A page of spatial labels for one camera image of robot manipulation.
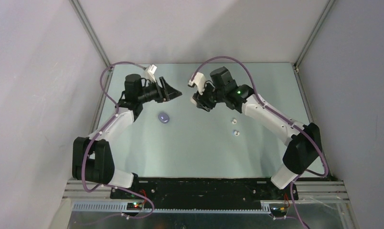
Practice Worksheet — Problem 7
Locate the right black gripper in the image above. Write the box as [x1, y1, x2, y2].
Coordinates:
[192, 81, 225, 112]

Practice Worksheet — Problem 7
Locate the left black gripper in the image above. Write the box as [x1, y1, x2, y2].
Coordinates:
[137, 77, 181, 104]

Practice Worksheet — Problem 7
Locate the purple earbud charging case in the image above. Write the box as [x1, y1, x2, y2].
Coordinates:
[158, 112, 170, 124]

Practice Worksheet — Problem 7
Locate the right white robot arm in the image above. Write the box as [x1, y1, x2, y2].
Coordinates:
[188, 67, 323, 199]

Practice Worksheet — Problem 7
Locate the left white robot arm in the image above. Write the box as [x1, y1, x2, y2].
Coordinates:
[72, 74, 182, 199]

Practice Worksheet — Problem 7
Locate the left circuit board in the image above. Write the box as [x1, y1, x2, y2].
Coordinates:
[126, 202, 144, 211]

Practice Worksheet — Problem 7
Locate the circuit board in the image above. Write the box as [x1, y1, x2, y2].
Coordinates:
[126, 202, 144, 211]
[269, 207, 288, 220]

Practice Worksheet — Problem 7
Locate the right circuit board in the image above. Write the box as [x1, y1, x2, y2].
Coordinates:
[269, 207, 288, 220]

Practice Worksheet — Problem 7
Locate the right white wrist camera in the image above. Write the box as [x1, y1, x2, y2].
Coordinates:
[188, 72, 206, 95]

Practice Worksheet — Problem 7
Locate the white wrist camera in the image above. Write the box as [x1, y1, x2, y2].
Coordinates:
[188, 72, 206, 95]
[144, 64, 157, 83]

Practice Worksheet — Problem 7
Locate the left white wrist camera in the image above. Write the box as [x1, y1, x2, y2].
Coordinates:
[144, 64, 157, 83]

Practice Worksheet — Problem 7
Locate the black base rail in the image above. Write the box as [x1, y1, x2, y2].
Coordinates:
[109, 177, 299, 210]

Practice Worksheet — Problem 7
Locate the right aluminium frame post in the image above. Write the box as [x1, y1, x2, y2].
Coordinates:
[293, 0, 336, 69]

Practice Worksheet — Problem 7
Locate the aluminium frame post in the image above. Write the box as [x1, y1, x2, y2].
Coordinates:
[293, 0, 336, 69]
[69, 0, 111, 67]

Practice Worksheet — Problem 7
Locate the left aluminium frame post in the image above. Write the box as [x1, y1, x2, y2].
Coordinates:
[69, 0, 111, 67]

